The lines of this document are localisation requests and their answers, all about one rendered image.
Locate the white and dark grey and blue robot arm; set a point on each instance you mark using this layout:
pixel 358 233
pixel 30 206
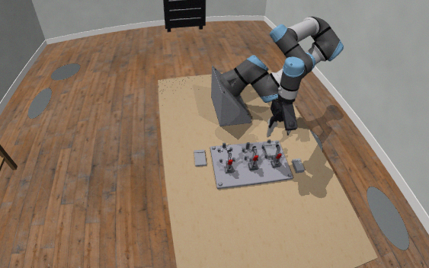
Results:
pixel 252 71

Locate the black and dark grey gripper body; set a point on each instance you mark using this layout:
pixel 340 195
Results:
pixel 276 108

